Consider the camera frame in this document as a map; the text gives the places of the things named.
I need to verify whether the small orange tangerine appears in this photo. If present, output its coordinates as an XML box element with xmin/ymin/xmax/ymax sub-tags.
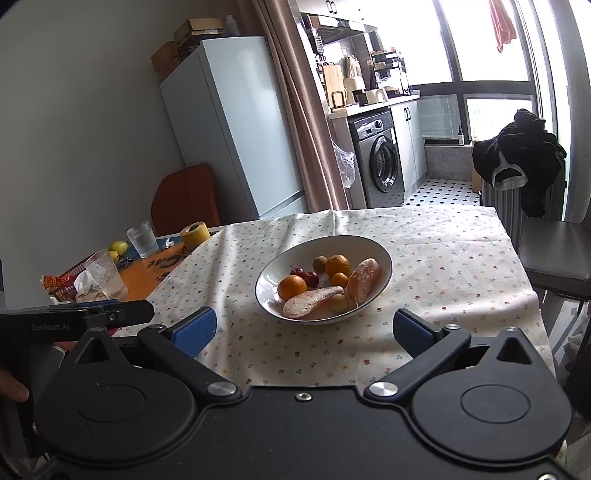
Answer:
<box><xmin>331</xmin><ymin>272</ymin><xmax>349</xmax><ymax>289</ymax></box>

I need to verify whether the large orange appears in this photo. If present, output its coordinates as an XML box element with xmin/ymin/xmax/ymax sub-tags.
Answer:
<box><xmin>277</xmin><ymin>275</ymin><xmax>308</xmax><ymax>302</ymax></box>

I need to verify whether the dark red plum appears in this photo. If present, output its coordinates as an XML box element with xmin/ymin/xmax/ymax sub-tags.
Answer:
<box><xmin>301</xmin><ymin>271</ymin><xmax>320</xmax><ymax>289</ymax></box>

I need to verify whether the white kitchen cabinet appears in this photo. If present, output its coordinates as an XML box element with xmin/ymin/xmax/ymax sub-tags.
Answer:
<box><xmin>328</xmin><ymin>95</ymin><xmax>427</xmax><ymax>209</ymax></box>

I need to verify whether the person's left hand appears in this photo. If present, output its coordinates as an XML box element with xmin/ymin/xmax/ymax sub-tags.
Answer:
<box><xmin>0</xmin><ymin>369</ymin><xmax>29</xmax><ymax>403</ymax></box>

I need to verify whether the clear drinking glass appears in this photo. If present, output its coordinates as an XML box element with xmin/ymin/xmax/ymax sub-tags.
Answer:
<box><xmin>84</xmin><ymin>249</ymin><xmax>128</xmax><ymax>301</ymax></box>
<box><xmin>126</xmin><ymin>220</ymin><xmax>158</xmax><ymax>259</ymax></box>

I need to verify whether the red snack packet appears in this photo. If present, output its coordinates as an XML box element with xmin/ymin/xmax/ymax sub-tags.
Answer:
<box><xmin>40</xmin><ymin>262</ymin><xmax>84</xmax><ymax>302</ymax></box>

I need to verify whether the orange printed mat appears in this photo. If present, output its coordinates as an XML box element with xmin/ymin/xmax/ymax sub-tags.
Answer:
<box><xmin>120</xmin><ymin>243</ymin><xmax>186</xmax><ymax>301</ymax></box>

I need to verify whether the yellow lemon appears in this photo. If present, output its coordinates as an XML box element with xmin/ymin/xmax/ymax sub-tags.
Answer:
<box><xmin>108</xmin><ymin>241</ymin><xmax>129</xmax><ymax>257</ymax></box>

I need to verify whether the floral white tablecloth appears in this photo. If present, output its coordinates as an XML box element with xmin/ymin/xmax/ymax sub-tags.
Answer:
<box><xmin>148</xmin><ymin>205</ymin><xmax>552</xmax><ymax>387</ymax></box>

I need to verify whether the yellowish green fruit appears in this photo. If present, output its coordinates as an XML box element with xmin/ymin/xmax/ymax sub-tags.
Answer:
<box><xmin>329</xmin><ymin>294</ymin><xmax>351</xmax><ymax>315</ymax></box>

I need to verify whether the yellow tape roll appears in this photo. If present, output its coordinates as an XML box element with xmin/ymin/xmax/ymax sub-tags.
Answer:
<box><xmin>179</xmin><ymin>221</ymin><xmax>211</xmax><ymax>253</ymax></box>

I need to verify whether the orange mandarin in plate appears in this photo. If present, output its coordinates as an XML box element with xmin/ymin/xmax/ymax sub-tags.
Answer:
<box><xmin>325</xmin><ymin>254</ymin><xmax>351</xmax><ymax>278</ymax></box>

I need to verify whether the brown wooden chair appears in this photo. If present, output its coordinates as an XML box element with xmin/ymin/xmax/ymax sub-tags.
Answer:
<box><xmin>151</xmin><ymin>164</ymin><xmax>221</xmax><ymax>236</ymax></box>

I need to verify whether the green-brown kiwi fruit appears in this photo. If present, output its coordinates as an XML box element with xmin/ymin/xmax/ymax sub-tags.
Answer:
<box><xmin>312</xmin><ymin>256</ymin><xmax>328</xmax><ymax>273</ymax></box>

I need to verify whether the white oval plate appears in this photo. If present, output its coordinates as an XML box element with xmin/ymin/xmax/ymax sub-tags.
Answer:
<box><xmin>256</xmin><ymin>235</ymin><xmax>393</xmax><ymax>325</ymax></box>

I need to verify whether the grey leather chair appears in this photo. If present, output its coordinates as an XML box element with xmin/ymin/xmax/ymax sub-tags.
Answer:
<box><xmin>481</xmin><ymin>172</ymin><xmax>590</xmax><ymax>302</ymax></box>

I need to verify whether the left brown curtain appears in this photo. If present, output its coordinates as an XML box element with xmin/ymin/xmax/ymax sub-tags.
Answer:
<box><xmin>252</xmin><ymin>1</ymin><xmax>349</xmax><ymax>212</ymax></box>

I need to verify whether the clear plastic bag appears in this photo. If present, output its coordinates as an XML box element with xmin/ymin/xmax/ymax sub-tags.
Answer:
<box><xmin>332</xmin><ymin>142</ymin><xmax>356</xmax><ymax>189</ymax></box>

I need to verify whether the black clothes pile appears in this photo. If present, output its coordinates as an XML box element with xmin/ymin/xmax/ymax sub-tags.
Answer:
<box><xmin>472</xmin><ymin>109</ymin><xmax>567</xmax><ymax>217</ymax></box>

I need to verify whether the silver washing machine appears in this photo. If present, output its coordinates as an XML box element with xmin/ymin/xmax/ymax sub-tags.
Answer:
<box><xmin>349</xmin><ymin>108</ymin><xmax>405</xmax><ymax>208</ymax></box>

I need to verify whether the white refrigerator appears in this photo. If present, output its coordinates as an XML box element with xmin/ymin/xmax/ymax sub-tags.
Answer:
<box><xmin>160</xmin><ymin>36</ymin><xmax>308</xmax><ymax>224</ymax></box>

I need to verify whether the wooden cutting board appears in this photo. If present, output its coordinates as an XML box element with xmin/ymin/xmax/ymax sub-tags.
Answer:
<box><xmin>322</xmin><ymin>64</ymin><xmax>346</xmax><ymax>109</ymax></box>

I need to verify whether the black dish rack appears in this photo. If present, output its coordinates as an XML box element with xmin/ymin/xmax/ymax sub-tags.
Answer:
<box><xmin>370</xmin><ymin>48</ymin><xmax>411</xmax><ymax>98</ymax></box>

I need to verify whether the pink hanging towel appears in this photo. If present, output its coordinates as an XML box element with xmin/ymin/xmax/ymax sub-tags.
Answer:
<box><xmin>489</xmin><ymin>0</ymin><xmax>517</xmax><ymax>53</ymax></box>

